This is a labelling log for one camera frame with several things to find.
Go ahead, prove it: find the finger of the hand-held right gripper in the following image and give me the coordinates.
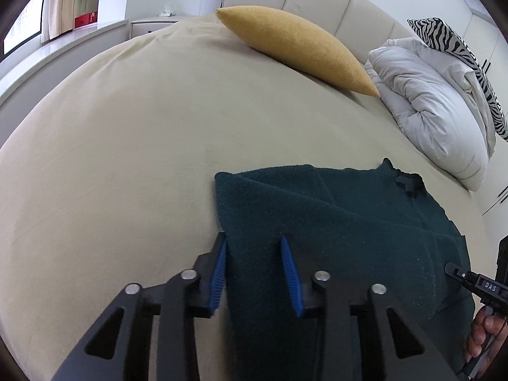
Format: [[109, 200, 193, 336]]
[[444, 262, 479, 291]]

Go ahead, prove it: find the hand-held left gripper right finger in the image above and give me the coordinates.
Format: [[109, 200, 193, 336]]
[[280, 236, 461, 381]]

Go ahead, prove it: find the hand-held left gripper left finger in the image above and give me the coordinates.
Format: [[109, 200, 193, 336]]
[[51, 232, 229, 381]]

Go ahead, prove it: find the dark teal knit sweater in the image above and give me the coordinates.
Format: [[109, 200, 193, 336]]
[[214, 158, 477, 381]]

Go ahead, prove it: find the person's right hand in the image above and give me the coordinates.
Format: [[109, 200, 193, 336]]
[[465, 307, 508, 363]]

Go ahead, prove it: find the bed with beige sheet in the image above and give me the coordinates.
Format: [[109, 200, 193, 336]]
[[0, 12, 483, 381]]

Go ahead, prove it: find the white duvet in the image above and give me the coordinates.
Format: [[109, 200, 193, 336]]
[[364, 37, 497, 192]]

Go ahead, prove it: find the mustard yellow pillow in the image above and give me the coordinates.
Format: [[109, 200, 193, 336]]
[[215, 6, 381, 98]]

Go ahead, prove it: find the zebra striped pillow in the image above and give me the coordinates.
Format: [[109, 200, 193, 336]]
[[407, 17, 508, 141]]

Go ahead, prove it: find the white nightstand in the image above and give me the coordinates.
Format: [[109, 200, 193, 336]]
[[130, 15, 199, 39]]

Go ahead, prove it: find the white window ledge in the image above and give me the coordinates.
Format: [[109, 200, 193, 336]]
[[0, 20, 131, 102]]

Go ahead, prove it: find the beige curtain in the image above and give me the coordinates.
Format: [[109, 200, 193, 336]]
[[40, 0, 80, 42]]

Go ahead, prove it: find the black framed window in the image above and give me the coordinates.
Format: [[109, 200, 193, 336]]
[[3, 0, 47, 54]]

